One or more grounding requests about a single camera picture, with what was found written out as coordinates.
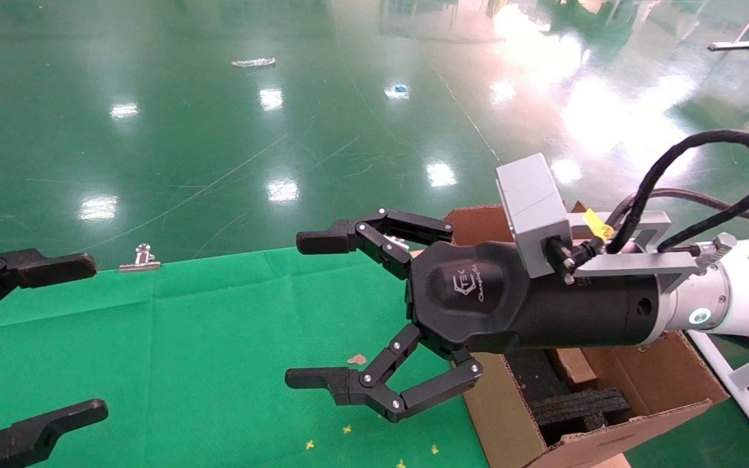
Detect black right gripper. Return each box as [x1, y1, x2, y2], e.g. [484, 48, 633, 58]
[283, 208, 665, 423]

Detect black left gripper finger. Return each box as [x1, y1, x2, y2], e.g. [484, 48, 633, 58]
[0, 246, 97, 333]
[0, 399, 109, 468]

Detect small brown cardboard box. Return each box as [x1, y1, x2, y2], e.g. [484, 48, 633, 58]
[547, 348, 600, 389]

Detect large open cardboard carton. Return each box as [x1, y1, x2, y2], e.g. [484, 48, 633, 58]
[445, 204, 731, 468]

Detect green table cloth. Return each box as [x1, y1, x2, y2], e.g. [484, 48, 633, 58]
[0, 246, 492, 468]

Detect black foam packing block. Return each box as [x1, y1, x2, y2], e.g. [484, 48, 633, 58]
[529, 388, 633, 447]

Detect yellow cable tag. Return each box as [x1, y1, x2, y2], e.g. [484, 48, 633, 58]
[585, 211, 616, 241]

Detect silver camera mounting bracket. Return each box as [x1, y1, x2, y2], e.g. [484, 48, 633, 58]
[566, 209, 704, 293]

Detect white pipe table frame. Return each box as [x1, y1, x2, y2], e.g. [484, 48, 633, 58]
[688, 331, 749, 466]

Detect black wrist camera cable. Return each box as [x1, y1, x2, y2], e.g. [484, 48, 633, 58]
[544, 129, 749, 255]

